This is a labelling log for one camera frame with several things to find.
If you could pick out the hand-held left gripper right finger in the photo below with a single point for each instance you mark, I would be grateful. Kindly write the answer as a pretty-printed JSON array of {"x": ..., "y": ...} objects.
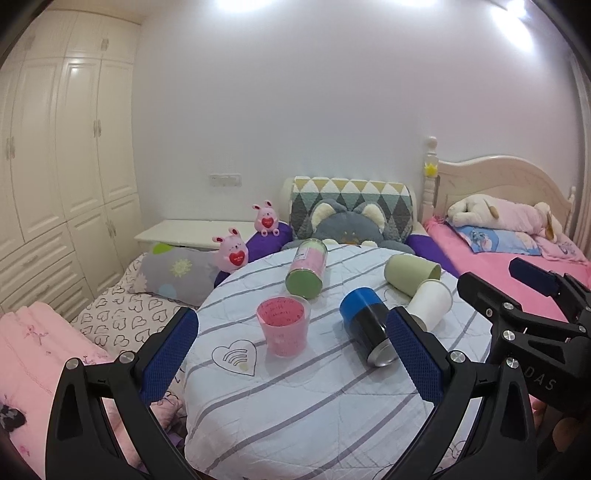
[{"x": 415, "y": 357}]

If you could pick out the blue cartoon pillow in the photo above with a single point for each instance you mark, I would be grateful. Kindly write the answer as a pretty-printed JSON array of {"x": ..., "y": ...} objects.
[{"x": 494, "y": 240}]

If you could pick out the white bedside table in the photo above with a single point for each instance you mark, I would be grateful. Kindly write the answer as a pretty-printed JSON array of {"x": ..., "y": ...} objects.
[{"x": 184, "y": 230}]

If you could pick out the pink bunny toy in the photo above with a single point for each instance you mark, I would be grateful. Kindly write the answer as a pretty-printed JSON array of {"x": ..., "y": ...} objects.
[
  {"x": 231, "y": 254},
  {"x": 266, "y": 221}
]

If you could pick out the pink blanket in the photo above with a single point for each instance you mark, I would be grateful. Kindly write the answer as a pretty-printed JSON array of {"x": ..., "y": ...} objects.
[{"x": 32, "y": 350}]

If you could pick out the triangle patterned cushion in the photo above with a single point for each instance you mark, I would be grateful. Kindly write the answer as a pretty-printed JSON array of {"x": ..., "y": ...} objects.
[{"x": 351, "y": 189}]

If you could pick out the white and pink plush dog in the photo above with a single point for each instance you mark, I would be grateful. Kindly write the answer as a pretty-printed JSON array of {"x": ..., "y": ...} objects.
[{"x": 498, "y": 210}]

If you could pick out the purple pillow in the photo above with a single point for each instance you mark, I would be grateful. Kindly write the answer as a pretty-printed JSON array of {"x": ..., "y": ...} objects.
[
  {"x": 263, "y": 247},
  {"x": 425, "y": 244}
]

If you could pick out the white wall socket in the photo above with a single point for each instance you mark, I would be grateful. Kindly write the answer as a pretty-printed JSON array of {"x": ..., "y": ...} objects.
[{"x": 226, "y": 180}]

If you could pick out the pink bed sheet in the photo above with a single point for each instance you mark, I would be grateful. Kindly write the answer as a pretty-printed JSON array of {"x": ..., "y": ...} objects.
[{"x": 475, "y": 270}]

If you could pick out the pink printed pillow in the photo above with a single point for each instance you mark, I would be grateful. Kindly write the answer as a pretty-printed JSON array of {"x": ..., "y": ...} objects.
[{"x": 563, "y": 249}]

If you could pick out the white wardrobe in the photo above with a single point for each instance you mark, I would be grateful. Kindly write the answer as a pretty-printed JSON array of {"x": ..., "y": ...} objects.
[{"x": 69, "y": 138}]

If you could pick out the pink and green cylinder cup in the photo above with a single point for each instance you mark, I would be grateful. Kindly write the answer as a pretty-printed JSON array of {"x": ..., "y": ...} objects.
[{"x": 307, "y": 267}]

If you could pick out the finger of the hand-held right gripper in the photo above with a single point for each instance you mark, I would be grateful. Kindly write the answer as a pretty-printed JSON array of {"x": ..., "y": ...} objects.
[
  {"x": 531, "y": 274},
  {"x": 485, "y": 295}
]

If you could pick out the grey cat plush cushion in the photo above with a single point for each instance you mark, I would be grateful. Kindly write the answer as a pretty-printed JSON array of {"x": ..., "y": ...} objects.
[{"x": 346, "y": 226}]

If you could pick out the cream bed headboard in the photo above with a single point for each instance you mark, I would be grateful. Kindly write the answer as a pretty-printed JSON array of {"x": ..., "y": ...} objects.
[{"x": 489, "y": 180}]

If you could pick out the heart print bed sheet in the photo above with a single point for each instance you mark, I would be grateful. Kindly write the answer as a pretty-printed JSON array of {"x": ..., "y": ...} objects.
[{"x": 120, "y": 314}]

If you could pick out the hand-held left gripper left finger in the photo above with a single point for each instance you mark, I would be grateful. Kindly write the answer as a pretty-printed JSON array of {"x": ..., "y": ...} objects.
[{"x": 170, "y": 355}]

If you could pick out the light green cup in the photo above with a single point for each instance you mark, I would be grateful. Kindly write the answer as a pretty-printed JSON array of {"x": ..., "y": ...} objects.
[{"x": 406, "y": 272}]

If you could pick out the grey flower print pillow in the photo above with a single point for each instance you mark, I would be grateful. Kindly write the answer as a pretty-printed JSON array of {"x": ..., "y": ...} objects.
[{"x": 180, "y": 272}]

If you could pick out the blue and black cup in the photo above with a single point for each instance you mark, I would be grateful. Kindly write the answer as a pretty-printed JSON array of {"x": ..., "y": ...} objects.
[{"x": 364, "y": 318}]

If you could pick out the striped white tablecloth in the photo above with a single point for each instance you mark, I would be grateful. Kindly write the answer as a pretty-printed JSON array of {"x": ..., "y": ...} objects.
[{"x": 300, "y": 406}]

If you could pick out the yellow star decoration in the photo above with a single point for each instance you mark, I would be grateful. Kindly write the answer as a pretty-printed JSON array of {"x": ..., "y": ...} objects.
[{"x": 430, "y": 169}]

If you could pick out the translucent pink cup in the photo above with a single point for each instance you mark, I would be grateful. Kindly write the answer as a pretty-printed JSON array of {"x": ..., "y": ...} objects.
[{"x": 284, "y": 332}]

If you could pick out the white cup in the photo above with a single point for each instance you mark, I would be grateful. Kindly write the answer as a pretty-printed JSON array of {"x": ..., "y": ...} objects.
[{"x": 431, "y": 304}]

